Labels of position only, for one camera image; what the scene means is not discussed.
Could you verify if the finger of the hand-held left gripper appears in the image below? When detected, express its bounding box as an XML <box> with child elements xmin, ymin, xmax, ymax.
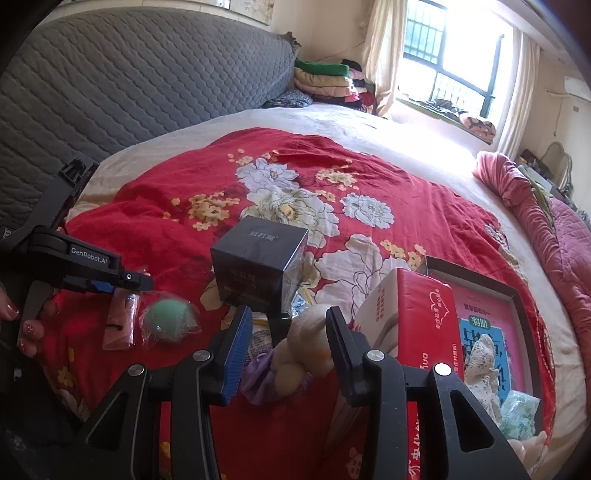
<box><xmin>14</xmin><ymin>158</ymin><xmax>100</xmax><ymax>237</ymax></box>
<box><xmin>30</xmin><ymin>230</ymin><xmax>155</xmax><ymax>295</ymax></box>

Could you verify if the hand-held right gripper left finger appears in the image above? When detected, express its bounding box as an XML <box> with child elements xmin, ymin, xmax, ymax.
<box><xmin>76</xmin><ymin>305</ymin><xmax>254</xmax><ymax>480</ymax></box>

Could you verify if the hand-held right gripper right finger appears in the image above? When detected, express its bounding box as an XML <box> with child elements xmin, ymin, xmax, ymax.
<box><xmin>324</xmin><ymin>305</ymin><xmax>532</xmax><ymax>480</ymax></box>

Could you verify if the cream plush toy purple dress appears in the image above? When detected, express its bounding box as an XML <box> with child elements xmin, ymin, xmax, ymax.
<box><xmin>240</xmin><ymin>305</ymin><xmax>338</xmax><ymax>407</ymax></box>

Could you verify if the pink packet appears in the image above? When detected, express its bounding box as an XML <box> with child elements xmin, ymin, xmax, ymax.
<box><xmin>102</xmin><ymin>287</ymin><xmax>141</xmax><ymax>352</ymax></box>

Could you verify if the green sponge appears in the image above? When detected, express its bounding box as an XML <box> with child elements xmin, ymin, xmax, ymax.
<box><xmin>139</xmin><ymin>292</ymin><xmax>202</xmax><ymax>346</ymax></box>

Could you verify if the dark rimmed storage tray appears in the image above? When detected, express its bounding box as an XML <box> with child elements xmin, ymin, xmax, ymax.
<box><xmin>422</xmin><ymin>255</ymin><xmax>548</xmax><ymax>462</ymax></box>

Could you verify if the pale soft toy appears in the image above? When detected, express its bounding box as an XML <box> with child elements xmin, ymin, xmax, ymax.
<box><xmin>505</xmin><ymin>430</ymin><xmax>549</xmax><ymax>467</ymax></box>

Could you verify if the person's left hand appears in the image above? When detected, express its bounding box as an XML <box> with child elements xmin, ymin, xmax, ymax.
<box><xmin>0</xmin><ymin>286</ymin><xmax>48</xmax><ymax>358</ymax></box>

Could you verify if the white printed packet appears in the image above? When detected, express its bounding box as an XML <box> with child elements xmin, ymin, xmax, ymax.
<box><xmin>222</xmin><ymin>305</ymin><xmax>278</xmax><ymax>365</ymax></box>

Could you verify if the dark square box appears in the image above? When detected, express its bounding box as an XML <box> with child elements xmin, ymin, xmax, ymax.
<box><xmin>210</xmin><ymin>215</ymin><xmax>309</xmax><ymax>319</ymax></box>

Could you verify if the red tissue box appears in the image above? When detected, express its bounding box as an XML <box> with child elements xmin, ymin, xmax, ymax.
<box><xmin>323</xmin><ymin>268</ymin><xmax>460</xmax><ymax>480</ymax></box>

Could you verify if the grey quilted headboard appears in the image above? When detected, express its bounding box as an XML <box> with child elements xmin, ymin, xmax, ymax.
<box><xmin>0</xmin><ymin>18</ymin><xmax>298</xmax><ymax>232</ymax></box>

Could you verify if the red floral blanket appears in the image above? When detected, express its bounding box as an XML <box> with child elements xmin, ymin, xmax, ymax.
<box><xmin>39</xmin><ymin>128</ymin><xmax>557</xmax><ymax>480</ymax></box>

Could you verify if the white plush toy leopard bow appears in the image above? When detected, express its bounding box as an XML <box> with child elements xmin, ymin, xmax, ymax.
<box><xmin>464</xmin><ymin>333</ymin><xmax>504</xmax><ymax>423</ymax></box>

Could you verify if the pink picture book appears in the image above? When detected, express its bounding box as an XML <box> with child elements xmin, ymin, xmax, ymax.
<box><xmin>450</xmin><ymin>281</ymin><xmax>532</xmax><ymax>407</ymax></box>

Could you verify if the pale green wrapped packet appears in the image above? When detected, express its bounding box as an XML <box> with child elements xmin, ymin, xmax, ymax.
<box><xmin>500</xmin><ymin>389</ymin><xmax>542</xmax><ymax>440</ymax></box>

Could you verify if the white bed sheet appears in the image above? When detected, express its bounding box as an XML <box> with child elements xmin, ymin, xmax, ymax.
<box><xmin>69</xmin><ymin>102</ymin><xmax>591</xmax><ymax>476</ymax></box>

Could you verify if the pink quilt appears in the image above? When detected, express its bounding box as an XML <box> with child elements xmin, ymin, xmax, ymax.
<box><xmin>472</xmin><ymin>151</ymin><xmax>591</xmax><ymax>384</ymax></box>

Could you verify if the dark patterned pillow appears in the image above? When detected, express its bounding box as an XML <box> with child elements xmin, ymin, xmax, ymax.
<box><xmin>262</xmin><ymin>89</ymin><xmax>315</xmax><ymax>110</ymax></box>

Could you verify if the pile of folded clothes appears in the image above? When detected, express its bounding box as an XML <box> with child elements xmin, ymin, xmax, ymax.
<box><xmin>339</xmin><ymin>59</ymin><xmax>377</xmax><ymax>114</ymax></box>

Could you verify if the patterned cushion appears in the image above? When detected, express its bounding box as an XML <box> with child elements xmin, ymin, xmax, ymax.
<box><xmin>459</xmin><ymin>114</ymin><xmax>497</xmax><ymax>141</ymax></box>

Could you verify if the beige folded quilt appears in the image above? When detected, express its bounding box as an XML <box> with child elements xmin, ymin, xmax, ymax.
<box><xmin>294</xmin><ymin>69</ymin><xmax>354</xmax><ymax>97</ymax></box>

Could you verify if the green folded blanket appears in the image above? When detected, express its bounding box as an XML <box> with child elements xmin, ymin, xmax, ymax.
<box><xmin>294</xmin><ymin>59</ymin><xmax>351</xmax><ymax>79</ymax></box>

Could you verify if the pale ornate chair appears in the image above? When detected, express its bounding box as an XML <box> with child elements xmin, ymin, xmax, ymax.
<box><xmin>540</xmin><ymin>141</ymin><xmax>575</xmax><ymax>190</ymax></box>

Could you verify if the cream curtain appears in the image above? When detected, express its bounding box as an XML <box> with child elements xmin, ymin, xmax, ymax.
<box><xmin>496</xmin><ymin>30</ymin><xmax>541</xmax><ymax>160</ymax></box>
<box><xmin>360</xmin><ymin>0</ymin><xmax>409</xmax><ymax>118</ymax></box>

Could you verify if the barred window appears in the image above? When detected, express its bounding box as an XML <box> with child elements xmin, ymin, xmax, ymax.
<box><xmin>394</xmin><ymin>0</ymin><xmax>515</xmax><ymax>125</ymax></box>

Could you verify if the white air conditioner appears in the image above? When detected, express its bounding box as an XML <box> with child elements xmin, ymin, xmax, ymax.
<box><xmin>562</xmin><ymin>76</ymin><xmax>591</xmax><ymax>103</ymax></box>

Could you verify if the floral wall picture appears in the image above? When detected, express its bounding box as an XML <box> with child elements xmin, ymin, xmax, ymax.
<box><xmin>194</xmin><ymin>0</ymin><xmax>278</xmax><ymax>14</ymax></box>

